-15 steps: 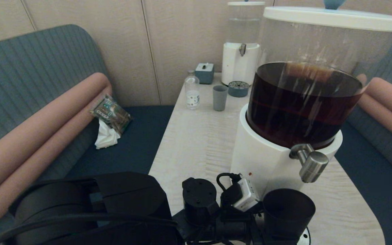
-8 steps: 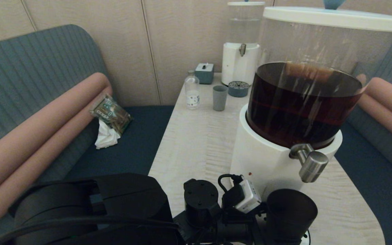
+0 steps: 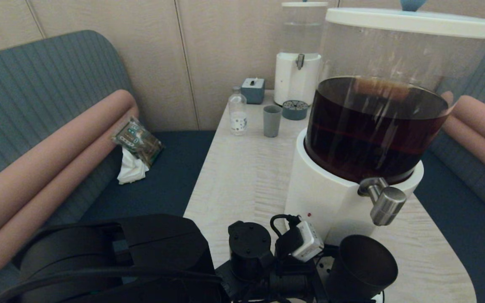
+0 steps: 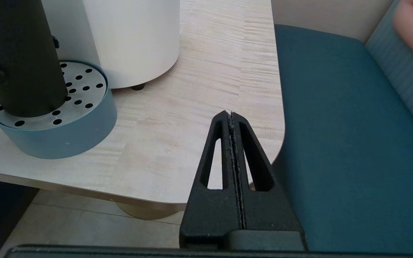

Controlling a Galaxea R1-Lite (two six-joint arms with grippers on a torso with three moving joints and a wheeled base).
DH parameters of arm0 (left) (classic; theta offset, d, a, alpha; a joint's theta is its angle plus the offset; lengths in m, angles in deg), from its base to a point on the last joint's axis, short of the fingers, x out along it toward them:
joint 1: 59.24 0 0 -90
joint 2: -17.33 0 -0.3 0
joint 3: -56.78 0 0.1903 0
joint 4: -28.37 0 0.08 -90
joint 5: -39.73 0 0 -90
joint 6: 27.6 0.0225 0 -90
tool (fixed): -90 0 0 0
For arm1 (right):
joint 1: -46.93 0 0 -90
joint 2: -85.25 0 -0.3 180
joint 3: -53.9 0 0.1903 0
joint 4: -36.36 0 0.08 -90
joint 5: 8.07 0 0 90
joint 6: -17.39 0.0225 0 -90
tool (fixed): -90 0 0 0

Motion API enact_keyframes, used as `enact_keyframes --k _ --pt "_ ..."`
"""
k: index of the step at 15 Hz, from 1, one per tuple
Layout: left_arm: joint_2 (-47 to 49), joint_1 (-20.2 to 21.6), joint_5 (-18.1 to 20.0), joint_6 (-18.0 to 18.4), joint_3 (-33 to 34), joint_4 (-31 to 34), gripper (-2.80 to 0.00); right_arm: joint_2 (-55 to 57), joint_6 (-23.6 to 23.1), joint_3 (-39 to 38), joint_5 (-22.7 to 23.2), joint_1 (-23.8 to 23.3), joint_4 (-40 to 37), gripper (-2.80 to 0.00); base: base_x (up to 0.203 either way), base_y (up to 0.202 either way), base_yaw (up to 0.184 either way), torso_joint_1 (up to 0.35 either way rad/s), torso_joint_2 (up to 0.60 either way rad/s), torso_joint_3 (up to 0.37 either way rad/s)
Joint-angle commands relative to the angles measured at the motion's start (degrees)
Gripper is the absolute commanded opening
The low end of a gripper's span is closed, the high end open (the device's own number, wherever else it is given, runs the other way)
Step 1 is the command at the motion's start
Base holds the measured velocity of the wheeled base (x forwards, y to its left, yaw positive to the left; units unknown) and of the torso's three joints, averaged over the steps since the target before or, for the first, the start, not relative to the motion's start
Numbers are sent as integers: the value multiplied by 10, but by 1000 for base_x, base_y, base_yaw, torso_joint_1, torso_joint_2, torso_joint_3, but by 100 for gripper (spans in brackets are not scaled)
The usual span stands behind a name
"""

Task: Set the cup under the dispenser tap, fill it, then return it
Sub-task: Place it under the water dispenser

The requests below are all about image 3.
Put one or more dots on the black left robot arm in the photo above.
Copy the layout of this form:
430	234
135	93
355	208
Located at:
158	252

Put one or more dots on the large tea dispenser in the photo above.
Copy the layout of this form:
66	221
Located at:
326	193

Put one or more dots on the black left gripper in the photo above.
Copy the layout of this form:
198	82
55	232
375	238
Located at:
297	286

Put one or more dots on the blue-grey upholstered sofa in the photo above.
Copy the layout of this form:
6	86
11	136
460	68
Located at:
470	235
36	75

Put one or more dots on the white crumpled tissue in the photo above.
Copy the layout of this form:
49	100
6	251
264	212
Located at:
132	170

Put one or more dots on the large white lid blue knob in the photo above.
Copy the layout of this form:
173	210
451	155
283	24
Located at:
411	23

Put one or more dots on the clear plastic bottle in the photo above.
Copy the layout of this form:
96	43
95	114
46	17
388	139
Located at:
238	115

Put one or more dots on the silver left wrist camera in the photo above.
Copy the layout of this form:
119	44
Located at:
309	242

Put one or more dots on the small round drip tray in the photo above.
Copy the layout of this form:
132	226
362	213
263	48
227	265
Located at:
294	111

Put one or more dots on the small metal dispenser tap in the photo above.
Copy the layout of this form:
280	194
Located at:
299	61

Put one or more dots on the small white dispenser lid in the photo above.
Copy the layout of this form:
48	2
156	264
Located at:
304	4

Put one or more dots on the green snack packet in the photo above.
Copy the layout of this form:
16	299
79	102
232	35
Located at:
139	140

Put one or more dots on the black cup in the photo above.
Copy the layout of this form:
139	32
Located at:
360	269

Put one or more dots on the grey cup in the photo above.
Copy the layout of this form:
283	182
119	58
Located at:
272	123

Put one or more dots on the large metal dispenser tap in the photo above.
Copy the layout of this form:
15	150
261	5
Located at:
387	205

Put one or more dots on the blue-grey tissue box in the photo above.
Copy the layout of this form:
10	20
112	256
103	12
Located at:
253	92

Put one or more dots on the small water dispenser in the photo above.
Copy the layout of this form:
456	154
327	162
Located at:
293	83

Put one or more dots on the large round perforated drip tray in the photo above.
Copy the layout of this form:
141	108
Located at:
326	271

